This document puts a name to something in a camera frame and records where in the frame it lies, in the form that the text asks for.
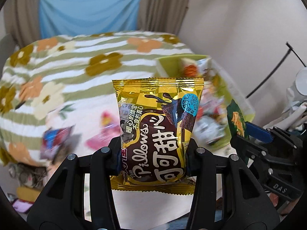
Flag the gold cocoa pillows snack bag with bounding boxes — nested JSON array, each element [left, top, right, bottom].
[[111, 77, 204, 195]]

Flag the dark green snack bag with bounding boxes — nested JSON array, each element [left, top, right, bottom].
[[226, 100, 249, 139]]

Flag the green cardboard snack box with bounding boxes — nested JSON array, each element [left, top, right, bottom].
[[156, 54, 256, 150]]

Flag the pink phone on floor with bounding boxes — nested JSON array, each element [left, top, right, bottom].
[[12, 199, 34, 214]]

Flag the dark blue snack packet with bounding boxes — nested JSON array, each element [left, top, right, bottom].
[[40, 126, 74, 162]]

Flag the pink snack packet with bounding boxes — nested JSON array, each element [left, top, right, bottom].
[[85, 111, 121, 151]]

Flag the floral striped blanket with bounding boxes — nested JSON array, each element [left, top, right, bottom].
[[1, 31, 191, 166]]

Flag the right beige curtain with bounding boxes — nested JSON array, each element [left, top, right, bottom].
[[137, 0, 189, 35]]

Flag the beige curtain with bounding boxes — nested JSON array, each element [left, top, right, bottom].
[[137, 0, 189, 35], [4, 0, 41, 47]]

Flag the blue cloth over window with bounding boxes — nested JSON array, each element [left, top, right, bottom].
[[39, 0, 140, 39]]

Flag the left beige curtain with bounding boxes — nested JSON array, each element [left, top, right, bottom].
[[4, 0, 41, 47]]

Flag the black cable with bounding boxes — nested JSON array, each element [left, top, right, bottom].
[[246, 41, 307, 99]]

